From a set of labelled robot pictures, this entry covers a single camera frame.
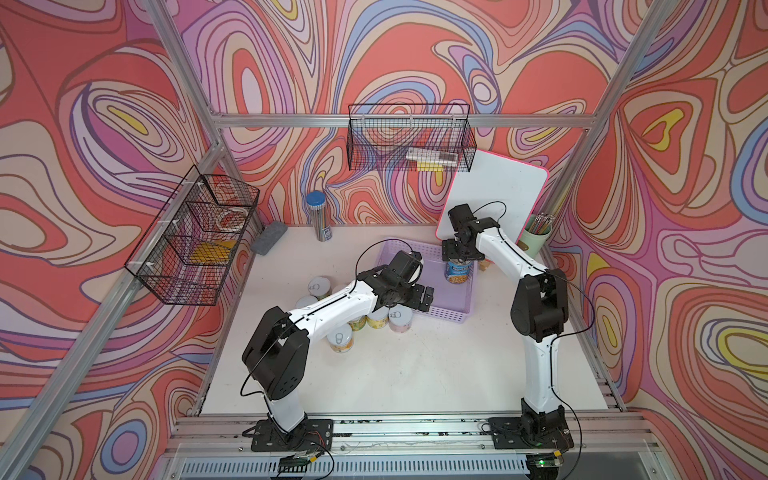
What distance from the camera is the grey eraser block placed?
113 centimetres

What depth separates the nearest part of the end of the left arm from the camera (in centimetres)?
62

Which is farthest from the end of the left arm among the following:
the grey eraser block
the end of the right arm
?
the grey eraser block

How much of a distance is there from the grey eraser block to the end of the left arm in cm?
62
